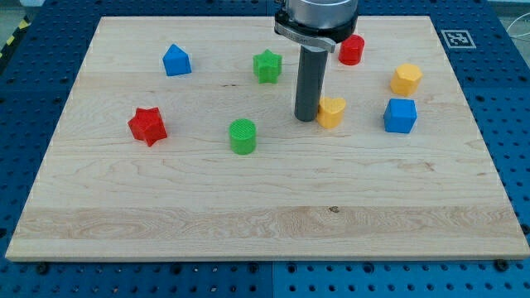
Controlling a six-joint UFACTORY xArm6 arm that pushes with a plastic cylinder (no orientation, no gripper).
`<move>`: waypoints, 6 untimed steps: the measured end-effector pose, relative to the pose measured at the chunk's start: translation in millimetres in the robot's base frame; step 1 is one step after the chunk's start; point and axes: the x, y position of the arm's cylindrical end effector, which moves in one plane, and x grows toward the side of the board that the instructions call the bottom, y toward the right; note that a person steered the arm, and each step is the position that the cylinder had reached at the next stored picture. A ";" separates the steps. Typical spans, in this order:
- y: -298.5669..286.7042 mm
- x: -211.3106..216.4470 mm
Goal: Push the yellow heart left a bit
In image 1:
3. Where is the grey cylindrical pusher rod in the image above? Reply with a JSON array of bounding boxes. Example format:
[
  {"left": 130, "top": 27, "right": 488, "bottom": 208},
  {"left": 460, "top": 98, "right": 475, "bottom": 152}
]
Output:
[{"left": 294, "top": 46, "right": 328, "bottom": 122}]

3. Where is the yellow heart block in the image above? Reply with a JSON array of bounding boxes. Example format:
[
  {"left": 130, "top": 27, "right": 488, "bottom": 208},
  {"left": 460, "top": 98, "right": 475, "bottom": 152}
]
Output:
[{"left": 316, "top": 97, "right": 346, "bottom": 128}]

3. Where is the red cylinder block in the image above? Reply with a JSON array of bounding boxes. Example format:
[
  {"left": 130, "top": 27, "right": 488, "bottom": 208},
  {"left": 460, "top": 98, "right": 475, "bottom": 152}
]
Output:
[{"left": 338, "top": 34, "right": 365, "bottom": 65}]

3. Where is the green star block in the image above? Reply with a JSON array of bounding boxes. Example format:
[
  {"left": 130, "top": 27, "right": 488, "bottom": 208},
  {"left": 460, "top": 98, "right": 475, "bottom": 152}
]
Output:
[{"left": 253, "top": 49, "right": 282, "bottom": 84}]

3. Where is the yellow hexagon block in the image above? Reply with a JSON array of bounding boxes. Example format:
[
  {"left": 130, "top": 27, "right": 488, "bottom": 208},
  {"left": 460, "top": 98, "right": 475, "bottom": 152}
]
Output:
[{"left": 390, "top": 63, "right": 423, "bottom": 96}]

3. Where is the green cylinder block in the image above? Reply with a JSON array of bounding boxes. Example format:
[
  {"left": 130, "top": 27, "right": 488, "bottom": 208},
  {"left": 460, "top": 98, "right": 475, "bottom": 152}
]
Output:
[{"left": 229, "top": 118, "right": 257, "bottom": 155}]

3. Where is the blue cube block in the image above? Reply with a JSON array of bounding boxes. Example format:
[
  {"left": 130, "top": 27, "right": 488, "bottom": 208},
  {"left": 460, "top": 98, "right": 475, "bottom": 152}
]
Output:
[{"left": 383, "top": 99, "right": 417, "bottom": 134}]

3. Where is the blue house-shaped block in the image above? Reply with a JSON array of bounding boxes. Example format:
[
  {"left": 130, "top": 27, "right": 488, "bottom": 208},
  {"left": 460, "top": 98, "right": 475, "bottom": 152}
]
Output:
[{"left": 162, "top": 44, "right": 191, "bottom": 76}]

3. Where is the fiducial marker tag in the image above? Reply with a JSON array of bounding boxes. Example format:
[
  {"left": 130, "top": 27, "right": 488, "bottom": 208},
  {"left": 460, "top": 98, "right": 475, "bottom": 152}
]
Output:
[{"left": 441, "top": 29, "right": 476, "bottom": 49}]

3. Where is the wooden board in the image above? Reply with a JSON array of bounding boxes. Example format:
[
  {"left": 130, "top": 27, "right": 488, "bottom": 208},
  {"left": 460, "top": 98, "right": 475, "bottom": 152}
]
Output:
[{"left": 6, "top": 16, "right": 529, "bottom": 262}]

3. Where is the red star block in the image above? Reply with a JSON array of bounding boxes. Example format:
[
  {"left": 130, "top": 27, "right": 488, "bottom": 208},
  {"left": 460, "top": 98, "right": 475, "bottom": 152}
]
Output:
[{"left": 128, "top": 107, "right": 167, "bottom": 147}]

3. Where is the white cable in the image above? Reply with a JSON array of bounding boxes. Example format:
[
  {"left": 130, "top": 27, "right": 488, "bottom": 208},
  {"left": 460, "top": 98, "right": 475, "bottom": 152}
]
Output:
[{"left": 504, "top": 11, "right": 530, "bottom": 45}]

